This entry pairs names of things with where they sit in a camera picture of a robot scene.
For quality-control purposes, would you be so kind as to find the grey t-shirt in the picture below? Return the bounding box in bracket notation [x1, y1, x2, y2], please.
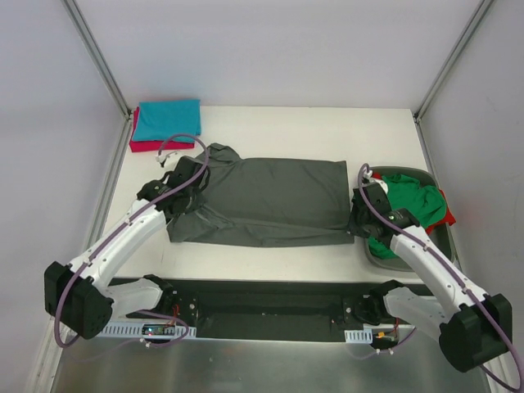
[166, 143, 355, 248]

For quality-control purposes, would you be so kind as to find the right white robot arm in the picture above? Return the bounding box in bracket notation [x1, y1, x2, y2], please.
[349, 183, 513, 373]

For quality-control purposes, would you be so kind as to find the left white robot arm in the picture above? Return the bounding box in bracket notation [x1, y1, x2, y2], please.
[44, 156, 210, 339]

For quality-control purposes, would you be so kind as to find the green t-shirt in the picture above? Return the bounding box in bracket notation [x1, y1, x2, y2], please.
[367, 174, 446, 261]

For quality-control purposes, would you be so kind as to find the folded magenta t-shirt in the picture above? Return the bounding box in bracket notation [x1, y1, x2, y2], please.
[129, 106, 194, 153]

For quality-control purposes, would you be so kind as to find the grey plastic basket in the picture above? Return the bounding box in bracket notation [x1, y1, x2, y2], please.
[364, 166, 456, 273]

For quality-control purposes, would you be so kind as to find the red t-shirt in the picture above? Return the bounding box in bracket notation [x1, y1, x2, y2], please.
[367, 172, 457, 237]

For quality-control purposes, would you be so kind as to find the folded teal t-shirt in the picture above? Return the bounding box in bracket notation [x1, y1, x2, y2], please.
[132, 99, 201, 142]

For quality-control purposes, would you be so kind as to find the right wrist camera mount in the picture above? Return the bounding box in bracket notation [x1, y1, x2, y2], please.
[364, 170, 389, 194]

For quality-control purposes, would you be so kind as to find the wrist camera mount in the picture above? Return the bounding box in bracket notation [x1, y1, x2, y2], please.
[364, 170, 389, 194]
[156, 151, 178, 168]

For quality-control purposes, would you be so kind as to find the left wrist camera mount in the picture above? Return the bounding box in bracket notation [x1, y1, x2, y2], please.
[156, 151, 178, 168]

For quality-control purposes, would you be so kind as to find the right white cable duct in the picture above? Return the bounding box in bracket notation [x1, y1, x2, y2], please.
[344, 328, 373, 345]

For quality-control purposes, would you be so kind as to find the white cable duct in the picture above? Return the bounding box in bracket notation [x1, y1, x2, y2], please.
[97, 322, 197, 340]
[344, 328, 373, 345]

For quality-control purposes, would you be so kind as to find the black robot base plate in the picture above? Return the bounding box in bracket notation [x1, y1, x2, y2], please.
[151, 279, 376, 342]

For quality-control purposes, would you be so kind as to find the left white cable duct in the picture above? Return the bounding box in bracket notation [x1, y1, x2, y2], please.
[97, 322, 197, 340]

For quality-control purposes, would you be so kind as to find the right aluminium frame post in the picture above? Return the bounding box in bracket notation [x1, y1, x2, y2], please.
[413, 0, 495, 124]

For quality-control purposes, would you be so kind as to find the aluminium frame post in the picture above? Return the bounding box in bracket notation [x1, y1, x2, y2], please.
[413, 0, 495, 124]
[61, 0, 132, 118]

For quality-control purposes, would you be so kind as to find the left aluminium frame post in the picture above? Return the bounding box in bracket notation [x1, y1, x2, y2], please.
[61, 0, 132, 118]

